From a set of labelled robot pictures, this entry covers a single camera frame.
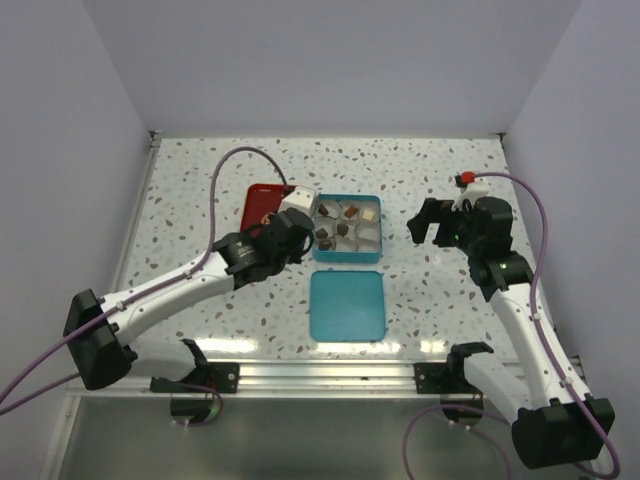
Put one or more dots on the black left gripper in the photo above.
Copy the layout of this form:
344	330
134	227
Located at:
296	255

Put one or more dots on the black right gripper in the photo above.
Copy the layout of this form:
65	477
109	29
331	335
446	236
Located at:
434	211

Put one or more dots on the dark square ridged chocolate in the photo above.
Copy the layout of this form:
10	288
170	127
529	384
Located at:
342	229

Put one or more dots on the milk chocolate rectangular piece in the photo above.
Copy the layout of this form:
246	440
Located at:
351	211

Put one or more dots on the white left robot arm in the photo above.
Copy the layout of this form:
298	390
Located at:
101	332

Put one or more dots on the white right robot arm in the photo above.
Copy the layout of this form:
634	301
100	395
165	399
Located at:
553	416

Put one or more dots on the red lacquer tray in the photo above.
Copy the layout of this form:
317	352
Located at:
261	201

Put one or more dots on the white paper cup liners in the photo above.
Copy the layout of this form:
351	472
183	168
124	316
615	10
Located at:
363	236

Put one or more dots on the teal tin box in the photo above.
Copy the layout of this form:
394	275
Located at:
346	258

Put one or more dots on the teal tin lid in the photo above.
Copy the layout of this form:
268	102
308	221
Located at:
347	306

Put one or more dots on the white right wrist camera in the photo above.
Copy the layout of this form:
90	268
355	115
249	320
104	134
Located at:
471	188

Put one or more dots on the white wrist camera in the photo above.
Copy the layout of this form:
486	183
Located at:
300	198
471	188

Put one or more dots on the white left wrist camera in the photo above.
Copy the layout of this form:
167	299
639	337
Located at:
300	198

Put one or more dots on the aluminium table frame rail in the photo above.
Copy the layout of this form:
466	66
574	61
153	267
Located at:
136	212

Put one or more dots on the front aluminium mounting rail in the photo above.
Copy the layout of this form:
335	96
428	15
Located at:
351	379

